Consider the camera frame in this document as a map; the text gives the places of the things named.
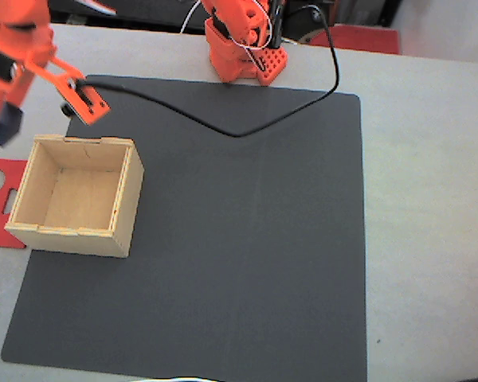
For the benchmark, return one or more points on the red cutout plate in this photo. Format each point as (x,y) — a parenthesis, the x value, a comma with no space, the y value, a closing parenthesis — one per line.
(4,235)

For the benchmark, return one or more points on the dark grey mat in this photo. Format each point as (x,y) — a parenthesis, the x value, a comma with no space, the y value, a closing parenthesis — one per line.
(223,278)

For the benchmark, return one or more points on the orange camera mount with camera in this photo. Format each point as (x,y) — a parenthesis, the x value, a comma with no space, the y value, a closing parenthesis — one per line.
(83,101)

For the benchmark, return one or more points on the black background equipment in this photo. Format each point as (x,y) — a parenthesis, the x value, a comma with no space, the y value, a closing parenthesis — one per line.
(143,12)

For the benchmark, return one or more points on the red flat plate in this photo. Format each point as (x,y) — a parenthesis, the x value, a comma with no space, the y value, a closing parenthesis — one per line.
(358,40)

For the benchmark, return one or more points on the wooden box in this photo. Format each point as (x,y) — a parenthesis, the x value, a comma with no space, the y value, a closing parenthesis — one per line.
(79,235)

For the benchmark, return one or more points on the blue cube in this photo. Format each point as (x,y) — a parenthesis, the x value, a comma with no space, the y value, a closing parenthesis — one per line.
(8,125)

